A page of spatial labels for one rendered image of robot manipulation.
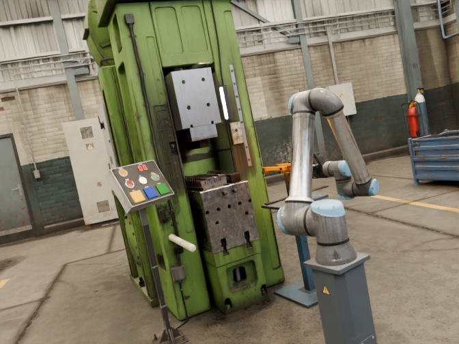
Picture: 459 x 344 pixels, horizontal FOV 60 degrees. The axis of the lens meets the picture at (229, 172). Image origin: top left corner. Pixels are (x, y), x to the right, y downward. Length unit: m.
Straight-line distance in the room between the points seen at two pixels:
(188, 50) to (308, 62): 6.91
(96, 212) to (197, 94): 5.60
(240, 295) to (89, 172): 5.58
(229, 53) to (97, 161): 5.32
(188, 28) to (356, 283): 2.12
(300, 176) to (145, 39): 1.57
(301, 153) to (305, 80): 7.73
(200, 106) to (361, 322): 1.73
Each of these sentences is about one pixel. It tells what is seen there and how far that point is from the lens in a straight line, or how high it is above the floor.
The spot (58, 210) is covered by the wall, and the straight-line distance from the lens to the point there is 8.91.
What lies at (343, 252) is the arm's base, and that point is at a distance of 1.89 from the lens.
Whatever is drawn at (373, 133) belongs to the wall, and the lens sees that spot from 10.44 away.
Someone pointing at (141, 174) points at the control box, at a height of 1.13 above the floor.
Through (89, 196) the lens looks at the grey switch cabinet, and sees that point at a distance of 8.15.
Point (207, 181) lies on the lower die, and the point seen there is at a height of 0.97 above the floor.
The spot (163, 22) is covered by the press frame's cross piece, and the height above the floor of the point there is 2.15.
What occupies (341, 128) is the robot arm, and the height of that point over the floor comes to 1.19.
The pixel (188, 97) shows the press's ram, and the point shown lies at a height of 1.58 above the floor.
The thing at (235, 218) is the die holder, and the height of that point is 0.67.
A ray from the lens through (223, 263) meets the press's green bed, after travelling 2.90.
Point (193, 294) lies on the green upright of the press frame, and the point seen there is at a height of 0.16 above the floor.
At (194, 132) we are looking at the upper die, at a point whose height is 1.33.
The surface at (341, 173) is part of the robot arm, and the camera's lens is 2.31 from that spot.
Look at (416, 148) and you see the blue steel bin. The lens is 6.41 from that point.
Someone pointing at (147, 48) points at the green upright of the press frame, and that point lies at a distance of 2.99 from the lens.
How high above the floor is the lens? 1.26
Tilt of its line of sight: 5 degrees down
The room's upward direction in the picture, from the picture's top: 11 degrees counter-clockwise
